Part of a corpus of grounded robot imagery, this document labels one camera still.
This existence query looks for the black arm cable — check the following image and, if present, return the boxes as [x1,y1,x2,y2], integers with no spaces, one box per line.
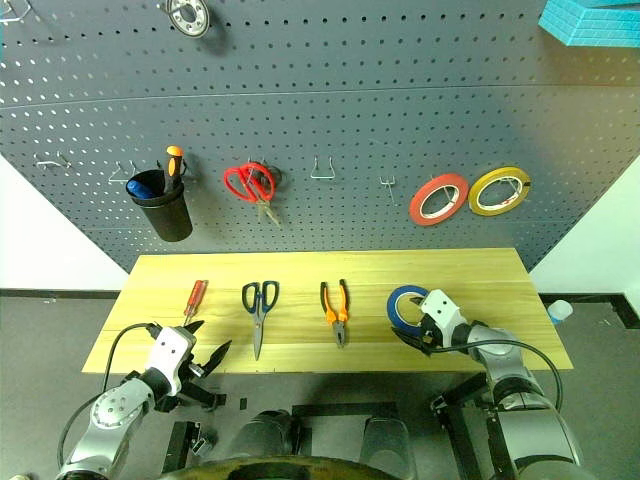
[55,322,162,469]
[430,339,565,410]

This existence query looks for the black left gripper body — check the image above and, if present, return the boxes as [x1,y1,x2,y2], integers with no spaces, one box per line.
[178,348,208,390]

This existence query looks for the grey pegboard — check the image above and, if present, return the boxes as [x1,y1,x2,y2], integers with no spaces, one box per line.
[0,0,640,275]

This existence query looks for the teal foam block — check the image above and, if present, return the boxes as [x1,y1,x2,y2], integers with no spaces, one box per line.
[538,0,640,49]

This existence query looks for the red handled scissors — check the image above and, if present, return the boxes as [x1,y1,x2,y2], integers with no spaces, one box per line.
[223,160,283,229]

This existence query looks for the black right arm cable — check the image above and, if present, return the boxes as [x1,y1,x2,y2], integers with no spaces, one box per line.
[430,339,565,410]

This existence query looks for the orange black handled screwdriver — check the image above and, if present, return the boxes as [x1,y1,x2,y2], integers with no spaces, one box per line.
[163,145,187,194]

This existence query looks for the orange black pliers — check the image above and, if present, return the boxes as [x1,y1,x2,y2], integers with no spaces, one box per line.
[319,278,352,350]

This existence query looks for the dark rounded robot leg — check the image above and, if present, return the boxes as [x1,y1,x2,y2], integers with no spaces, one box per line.
[358,416,417,480]
[233,409,312,462]

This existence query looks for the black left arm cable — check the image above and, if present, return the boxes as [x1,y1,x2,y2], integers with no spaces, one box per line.
[55,322,162,469]

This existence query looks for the red tape roll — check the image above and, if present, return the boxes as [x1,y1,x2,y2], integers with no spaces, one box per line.
[408,172,470,227]

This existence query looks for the dark glossy curved rim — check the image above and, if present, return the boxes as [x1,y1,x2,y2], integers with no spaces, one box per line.
[163,451,402,480]

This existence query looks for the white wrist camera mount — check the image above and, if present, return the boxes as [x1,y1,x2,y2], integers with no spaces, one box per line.
[418,288,470,347]
[147,324,198,397]

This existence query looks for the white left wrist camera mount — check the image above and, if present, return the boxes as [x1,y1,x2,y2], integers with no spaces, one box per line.
[147,324,198,397]

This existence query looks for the black metal table frame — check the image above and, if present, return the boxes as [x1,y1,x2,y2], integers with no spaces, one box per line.
[160,371,507,480]

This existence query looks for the silver wire loop hook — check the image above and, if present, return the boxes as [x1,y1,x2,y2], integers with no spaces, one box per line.
[310,155,336,180]

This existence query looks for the dark handled scissors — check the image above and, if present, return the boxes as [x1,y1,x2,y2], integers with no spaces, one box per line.
[241,280,281,362]

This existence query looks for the red handled screwdriver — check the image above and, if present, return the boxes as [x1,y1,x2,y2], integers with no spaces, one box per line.
[181,279,209,329]

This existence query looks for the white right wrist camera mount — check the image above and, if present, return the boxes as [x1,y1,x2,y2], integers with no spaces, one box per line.
[418,288,470,347]

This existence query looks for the blue handled tool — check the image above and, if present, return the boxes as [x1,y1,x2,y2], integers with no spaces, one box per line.
[126,178,159,201]

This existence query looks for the clear plastic cup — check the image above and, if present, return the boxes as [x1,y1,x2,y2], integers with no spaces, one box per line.
[546,299,573,329]

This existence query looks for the yellow tape roll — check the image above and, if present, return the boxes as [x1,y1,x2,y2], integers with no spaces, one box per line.
[467,166,533,218]

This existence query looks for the black plastic cup holder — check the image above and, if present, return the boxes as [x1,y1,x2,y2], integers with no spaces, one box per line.
[125,169,194,243]

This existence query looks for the blue tape roll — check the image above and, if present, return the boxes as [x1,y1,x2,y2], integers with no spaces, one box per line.
[385,284,432,338]

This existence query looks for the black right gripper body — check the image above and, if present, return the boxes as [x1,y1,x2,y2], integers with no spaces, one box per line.
[420,312,442,354]

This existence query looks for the silver round metal wheel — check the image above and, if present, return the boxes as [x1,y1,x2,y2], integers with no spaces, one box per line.
[166,0,212,39]

